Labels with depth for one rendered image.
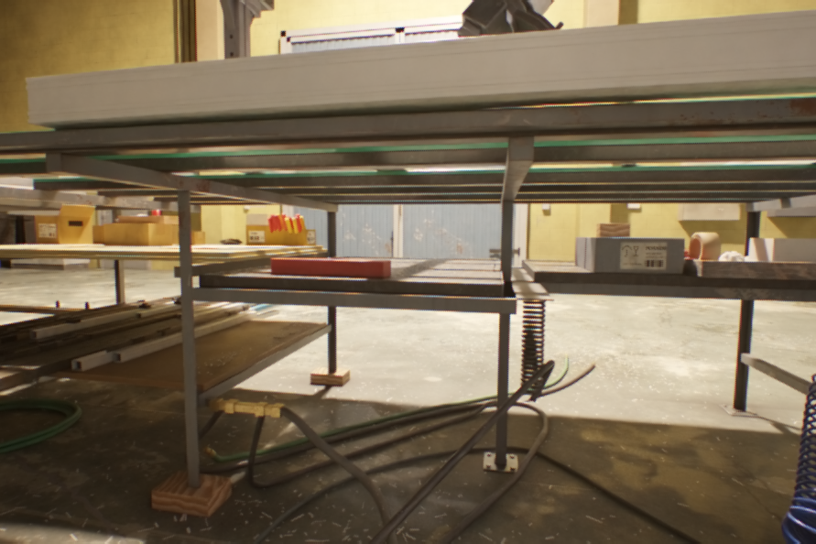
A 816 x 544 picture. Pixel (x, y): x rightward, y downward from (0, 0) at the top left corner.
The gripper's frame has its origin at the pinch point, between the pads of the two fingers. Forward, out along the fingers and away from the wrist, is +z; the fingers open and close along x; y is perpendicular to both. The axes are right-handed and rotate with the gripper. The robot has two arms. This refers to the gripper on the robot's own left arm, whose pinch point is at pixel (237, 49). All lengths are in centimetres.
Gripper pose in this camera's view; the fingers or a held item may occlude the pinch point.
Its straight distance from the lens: 75.1
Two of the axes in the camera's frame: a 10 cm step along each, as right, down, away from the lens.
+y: -9.8, -0.3, 2.2
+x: -2.2, 0.8, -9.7
